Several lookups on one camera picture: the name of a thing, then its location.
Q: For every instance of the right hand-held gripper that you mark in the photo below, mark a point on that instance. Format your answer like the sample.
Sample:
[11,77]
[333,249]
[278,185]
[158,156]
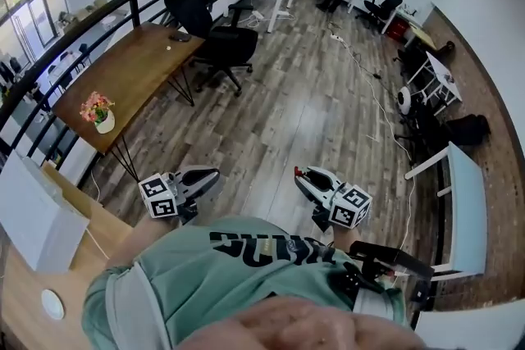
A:
[348,207]

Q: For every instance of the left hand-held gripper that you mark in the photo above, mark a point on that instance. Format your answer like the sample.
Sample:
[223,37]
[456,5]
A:
[158,196]

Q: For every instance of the person's right forearm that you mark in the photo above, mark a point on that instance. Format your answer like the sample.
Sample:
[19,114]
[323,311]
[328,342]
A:
[346,238]

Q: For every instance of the person's left forearm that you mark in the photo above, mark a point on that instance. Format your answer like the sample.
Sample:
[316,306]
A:
[139,235]

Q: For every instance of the black armrest device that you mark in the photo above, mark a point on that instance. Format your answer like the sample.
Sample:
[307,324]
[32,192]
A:
[389,256]

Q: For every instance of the person's green printed shirt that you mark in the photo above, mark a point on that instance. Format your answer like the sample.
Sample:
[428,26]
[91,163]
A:
[229,278]

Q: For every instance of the white round device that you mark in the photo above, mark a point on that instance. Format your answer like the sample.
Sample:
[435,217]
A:
[407,100]

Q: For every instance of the pink flowers in white pot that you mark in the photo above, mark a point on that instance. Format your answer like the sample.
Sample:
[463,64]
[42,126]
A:
[100,115]

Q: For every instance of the brown wooden desk hairpin legs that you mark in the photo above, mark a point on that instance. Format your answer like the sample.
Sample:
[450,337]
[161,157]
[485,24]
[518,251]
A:
[135,69]

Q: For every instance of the black high-back office chair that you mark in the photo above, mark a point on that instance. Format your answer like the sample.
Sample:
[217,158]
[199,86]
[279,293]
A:
[221,43]

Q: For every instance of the small black flat object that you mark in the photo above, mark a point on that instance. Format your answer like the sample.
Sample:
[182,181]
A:
[179,37]

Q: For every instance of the white power strip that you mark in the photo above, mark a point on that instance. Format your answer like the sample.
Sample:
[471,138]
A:
[336,37]

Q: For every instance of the white table pale blue top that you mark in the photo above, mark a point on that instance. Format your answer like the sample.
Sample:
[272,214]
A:
[467,209]

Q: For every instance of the black backpack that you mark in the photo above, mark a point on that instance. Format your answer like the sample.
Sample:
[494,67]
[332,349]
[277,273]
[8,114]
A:
[467,130]

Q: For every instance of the small white folding table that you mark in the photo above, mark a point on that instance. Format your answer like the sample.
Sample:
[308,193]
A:
[441,75]

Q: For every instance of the white cardboard box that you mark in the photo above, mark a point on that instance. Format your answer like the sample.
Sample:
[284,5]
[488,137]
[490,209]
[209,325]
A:
[37,217]

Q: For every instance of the red box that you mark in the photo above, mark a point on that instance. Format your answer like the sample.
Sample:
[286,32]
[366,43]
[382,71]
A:
[398,28]

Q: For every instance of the yellow top table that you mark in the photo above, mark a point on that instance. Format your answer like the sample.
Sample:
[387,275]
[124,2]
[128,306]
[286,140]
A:
[424,37]

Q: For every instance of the black metal railing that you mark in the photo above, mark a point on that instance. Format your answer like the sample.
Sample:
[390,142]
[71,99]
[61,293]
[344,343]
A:
[135,6]

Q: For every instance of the black low-back office chair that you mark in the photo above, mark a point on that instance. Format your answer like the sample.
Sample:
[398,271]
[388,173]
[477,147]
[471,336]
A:
[383,6]

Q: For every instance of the white round disc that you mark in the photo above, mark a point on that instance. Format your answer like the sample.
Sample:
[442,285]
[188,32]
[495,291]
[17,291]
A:
[52,304]

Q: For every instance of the plain white table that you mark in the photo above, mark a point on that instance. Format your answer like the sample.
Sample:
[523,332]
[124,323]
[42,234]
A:
[471,328]

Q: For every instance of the light wooden table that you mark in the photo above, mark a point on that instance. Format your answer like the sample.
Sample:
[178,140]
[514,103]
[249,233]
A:
[28,299]

